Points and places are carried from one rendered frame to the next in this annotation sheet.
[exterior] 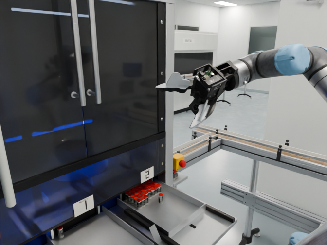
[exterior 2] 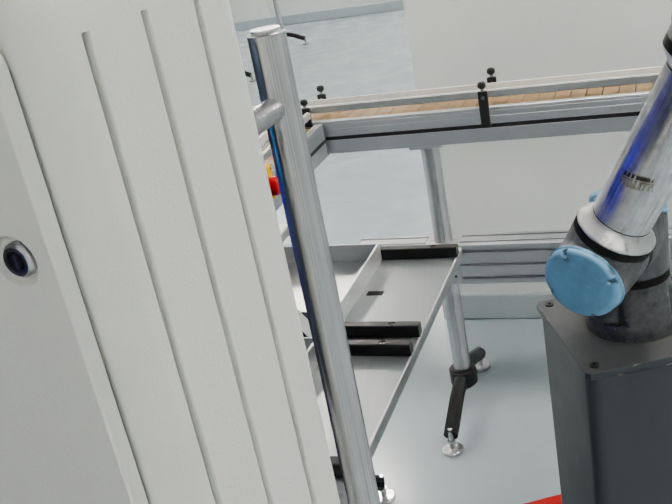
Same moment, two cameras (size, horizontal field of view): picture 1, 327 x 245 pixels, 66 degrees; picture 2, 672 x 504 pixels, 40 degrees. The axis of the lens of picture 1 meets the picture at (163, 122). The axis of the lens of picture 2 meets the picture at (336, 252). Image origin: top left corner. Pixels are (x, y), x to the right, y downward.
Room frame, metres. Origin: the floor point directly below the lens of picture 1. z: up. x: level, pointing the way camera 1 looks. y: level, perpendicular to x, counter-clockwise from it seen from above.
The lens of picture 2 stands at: (-0.43, 0.42, 1.57)
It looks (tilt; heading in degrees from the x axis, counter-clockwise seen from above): 23 degrees down; 340
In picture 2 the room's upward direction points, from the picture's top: 11 degrees counter-clockwise
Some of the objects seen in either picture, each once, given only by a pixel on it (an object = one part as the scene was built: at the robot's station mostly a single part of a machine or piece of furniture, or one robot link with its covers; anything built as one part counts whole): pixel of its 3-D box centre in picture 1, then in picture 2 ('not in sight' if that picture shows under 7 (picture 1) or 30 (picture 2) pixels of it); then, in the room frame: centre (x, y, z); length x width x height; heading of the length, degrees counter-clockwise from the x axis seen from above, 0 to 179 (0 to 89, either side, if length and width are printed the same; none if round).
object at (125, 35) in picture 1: (128, 75); not in sight; (1.04, 0.15, 1.51); 0.43 x 0.01 x 0.59; 137
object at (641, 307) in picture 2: not in sight; (633, 292); (0.66, -0.47, 0.84); 0.15 x 0.15 x 0.10
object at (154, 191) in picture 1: (148, 195); not in sight; (1.09, 0.08, 0.91); 0.18 x 0.02 x 0.05; 137
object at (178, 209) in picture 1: (160, 203); (270, 286); (1.03, 0.01, 0.90); 0.34 x 0.26 x 0.04; 47
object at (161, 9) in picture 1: (161, 95); not in sight; (1.17, 0.01, 1.40); 0.04 x 0.01 x 0.80; 137
